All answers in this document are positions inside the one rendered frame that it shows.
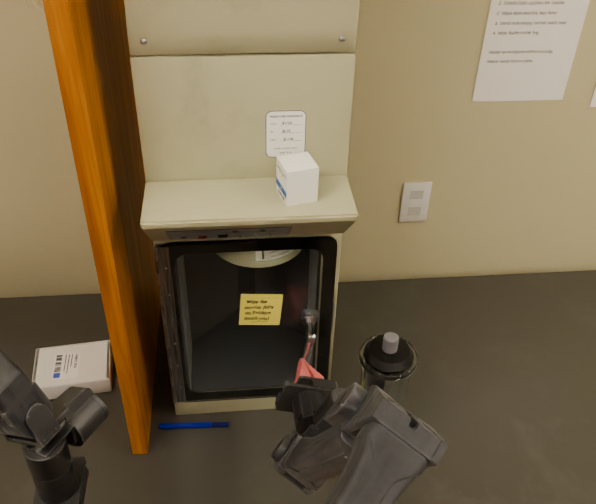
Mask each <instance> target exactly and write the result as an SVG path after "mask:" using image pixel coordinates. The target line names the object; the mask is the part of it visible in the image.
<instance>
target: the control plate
mask: <svg viewBox="0 0 596 504"><path fill-rule="evenodd" d="M291 229H292V227H267V228H242V229H216V230H191V231H165V232H166V234H167V235H168V237H169V238H170V240H186V239H199V238H198V236H207V238H206V239H210V238H218V235H225V234H228V237H226V238H235V237H239V236H238V235H240V234H243V236H242V237H254V235H253V234H258V235H257V237H260V236H269V235H268V233H273V234H272V236H285V235H289V233H290V231H291ZM259 230H266V231H263V232H261V231H259ZM232 231H239V232H237V233H234V232H232ZM180 237H187V238H184V239H182V238H180Z"/></svg>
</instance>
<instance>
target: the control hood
mask: <svg viewBox="0 0 596 504"><path fill-rule="evenodd" d="M358 216H359V215H358V212H357V208H356V205H355V202H354V198H353V195H352V192H351V188H350V185H349V182H348V178H347V177H346V176H345V175H337V176H319V181H318V201H317V202H311V203H305V204H300V205H294V206H288V207H286V205H285V204H284V202H283V200H282V199H281V197H280V195H279V193H278V192H277V190H276V177H275V178H244V179H213V180H183V181H152V182H147V183H145V190H144V197H143V204H142V212H141V219H140V227H141V228H142V229H143V231H144V232H145V233H146V234H147V235H148V237H149V238H150V239H151V240H152V241H163V240H170V238H169V237H168V235H167V234H166V232H165V231H191V230H216V229H242V228H267V227H292V229H291V231H290V233H289V235H311V234H336V233H344V232H345V231H346V230H347V229H348V228H349V227H350V226H351V225H352V224H353V223H354V222H355V221H356V220H357V219H358Z"/></svg>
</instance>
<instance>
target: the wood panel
mask: <svg viewBox="0 0 596 504"><path fill-rule="evenodd" d="M42 1H43V6H44V11H45V16H46V21H47V26H48V31H49V36H50V41H51V46H52V51H53V56H54V61H55V66H56V71H57V76H58V81H59V86H60V91H61V96H62V101H63V106H64V111H65V116H66V121H67V126H68V131H69V136H70V141H71V146H72V151H73V156H74V161H75V166H76V171H77V176H78V181H79V186H80V191H81V196H82V201H83V206H84V211H85V216H86V221H87V226H88V232H89V237H90V242H91V247H92V252H93V257H94V262H95V267H96V272H97V277H98V282H99V287H100V292H101V297H102V302H103V307H104V312H105V317H106V322H107V327H108V332H109V337H110V342H111V347H112V352H113V357H114V362H115V367H116V372H117V377H118V382H119V387H120V392H121V397H122V402H123V407H124V412H125V417H126V422H127V427H128V432H129V437H130V442H131V447H132V452H133V454H147V453H148V449H149V436H150V424H151V412H152V400H153V388H154V376H155V364H156V351H157V339H158V327H159V315H160V298H159V290H158V283H157V275H156V267H155V260H154V252H153V248H154V243H153V241H152V240H151V239H150V238H149V237H148V235H147V234H146V233H145V232H144V231H143V229H142V228H141V227H140V219H141V212H142V204H143V197H144V190H145V183H146V181H145V173H144V165H143V157H142V150H141V142H140V134H139V127H138V119H137V111H136V103H135V96H134V88H133V80H132V73H131V65H130V56H131V55H130V53H129V45H128V37H127V28H126V17H125V6H124V0H42Z"/></svg>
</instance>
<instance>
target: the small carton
mask: <svg viewBox="0 0 596 504"><path fill-rule="evenodd" d="M318 181H319V167H318V165H317V164H316V162H315V161H314V160H313V158H312V157H311V155H310V154H309V153H308V151H307V152H300V153H294V154H287V155H281V156H277V157H276V190H277V192H278V193H279V195H280V197H281V199H282V200H283V202H284V204H285V205H286V207H288V206H294V205H300V204H305V203H311V202H317V201H318Z"/></svg>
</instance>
